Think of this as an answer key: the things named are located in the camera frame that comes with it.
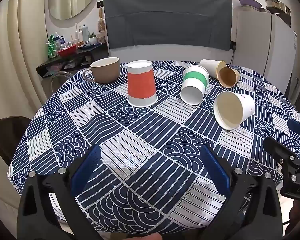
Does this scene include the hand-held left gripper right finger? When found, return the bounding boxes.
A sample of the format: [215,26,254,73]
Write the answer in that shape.
[199,144,283,240]

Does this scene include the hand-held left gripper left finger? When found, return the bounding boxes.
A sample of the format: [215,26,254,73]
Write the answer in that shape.
[17,144,103,240]

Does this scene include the large white paper cup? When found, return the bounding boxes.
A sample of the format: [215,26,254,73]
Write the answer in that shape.
[213,91,255,131]

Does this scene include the brown kraft paper cup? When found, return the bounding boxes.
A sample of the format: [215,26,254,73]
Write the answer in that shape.
[219,66,240,88]

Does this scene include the green banded paper cup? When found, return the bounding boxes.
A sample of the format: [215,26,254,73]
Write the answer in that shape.
[180,65,210,106]

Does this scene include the red paper cup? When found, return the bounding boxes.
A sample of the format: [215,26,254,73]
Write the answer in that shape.
[127,60,158,108]

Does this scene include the small white paper cup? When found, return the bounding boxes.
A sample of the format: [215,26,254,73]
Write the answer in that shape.
[199,59,227,79]

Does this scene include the blue patterned tablecloth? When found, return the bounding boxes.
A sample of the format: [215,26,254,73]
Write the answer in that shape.
[7,60,300,234]

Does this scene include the dark brown chair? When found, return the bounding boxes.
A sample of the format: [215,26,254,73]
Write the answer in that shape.
[0,116,32,166]

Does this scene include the white refrigerator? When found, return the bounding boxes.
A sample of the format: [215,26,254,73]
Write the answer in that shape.
[231,6,297,98]

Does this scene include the transparent chair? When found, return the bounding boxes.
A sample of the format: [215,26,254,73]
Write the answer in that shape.
[41,71,73,98]

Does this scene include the brown ceramic mug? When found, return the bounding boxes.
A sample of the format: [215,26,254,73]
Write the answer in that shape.
[83,57,120,84]

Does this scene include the dark side table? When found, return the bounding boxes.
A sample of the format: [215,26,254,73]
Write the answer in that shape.
[36,43,109,78]

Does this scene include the red bowl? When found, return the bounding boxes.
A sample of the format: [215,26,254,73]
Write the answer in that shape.
[57,45,77,57]

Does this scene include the metal pot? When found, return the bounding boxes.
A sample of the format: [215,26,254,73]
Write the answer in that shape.
[265,0,291,16]

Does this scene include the green packet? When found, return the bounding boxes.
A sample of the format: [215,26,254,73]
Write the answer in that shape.
[47,34,57,59]

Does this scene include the purple pot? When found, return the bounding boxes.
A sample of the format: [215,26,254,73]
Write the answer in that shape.
[238,0,262,9]

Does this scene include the white bottle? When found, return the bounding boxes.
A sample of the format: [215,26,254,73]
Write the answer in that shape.
[82,24,90,42]

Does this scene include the beige curtain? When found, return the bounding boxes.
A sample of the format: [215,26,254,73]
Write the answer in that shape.
[7,0,53,120]

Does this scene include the wooden hairbrush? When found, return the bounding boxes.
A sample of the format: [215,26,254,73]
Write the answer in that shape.
[97,6,106,33]

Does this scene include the grey cloth cover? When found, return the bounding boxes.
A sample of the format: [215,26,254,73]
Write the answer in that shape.
[103,0,233,51]

